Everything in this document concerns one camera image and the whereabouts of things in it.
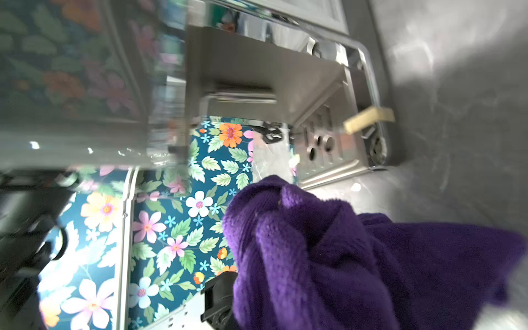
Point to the purple microfiber cloth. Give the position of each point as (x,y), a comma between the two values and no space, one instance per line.
(307,263)

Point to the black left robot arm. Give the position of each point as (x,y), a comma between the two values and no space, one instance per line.
(31,237)

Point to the silver espresso coffee machine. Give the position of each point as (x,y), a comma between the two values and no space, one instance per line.
(127,82)

